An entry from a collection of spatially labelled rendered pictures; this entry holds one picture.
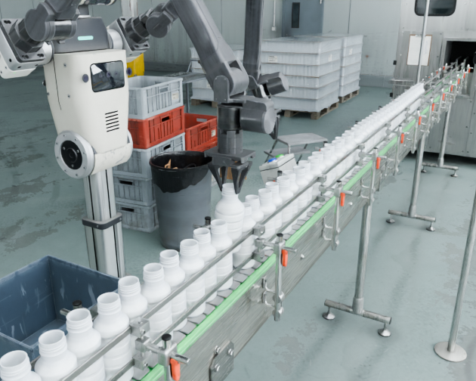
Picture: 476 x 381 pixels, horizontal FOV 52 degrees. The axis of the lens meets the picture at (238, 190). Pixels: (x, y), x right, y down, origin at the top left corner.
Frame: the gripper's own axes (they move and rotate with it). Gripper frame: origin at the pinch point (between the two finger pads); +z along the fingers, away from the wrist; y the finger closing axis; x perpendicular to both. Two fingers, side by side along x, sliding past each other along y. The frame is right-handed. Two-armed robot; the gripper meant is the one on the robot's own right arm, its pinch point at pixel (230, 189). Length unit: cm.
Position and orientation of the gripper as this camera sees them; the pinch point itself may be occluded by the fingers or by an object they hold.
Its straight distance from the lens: 113.6
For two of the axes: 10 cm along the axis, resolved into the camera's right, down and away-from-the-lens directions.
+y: 8.7, 1.7, -4.6
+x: 4.9, -3.0, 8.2
